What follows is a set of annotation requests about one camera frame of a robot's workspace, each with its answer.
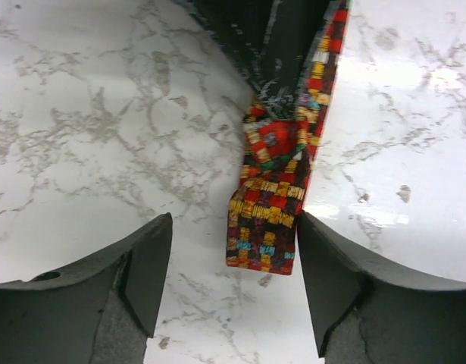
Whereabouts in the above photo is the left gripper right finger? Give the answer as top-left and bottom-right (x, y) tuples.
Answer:
(298, 213), (466, 363)

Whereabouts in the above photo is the red patterned tie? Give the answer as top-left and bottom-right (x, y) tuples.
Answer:
(226, 1), (349, 275)

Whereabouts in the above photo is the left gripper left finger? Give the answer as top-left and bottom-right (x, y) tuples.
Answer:
(0, 214), (173, 364)

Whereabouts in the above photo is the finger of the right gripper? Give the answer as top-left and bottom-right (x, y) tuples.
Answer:
(179, 0), (331, 120)

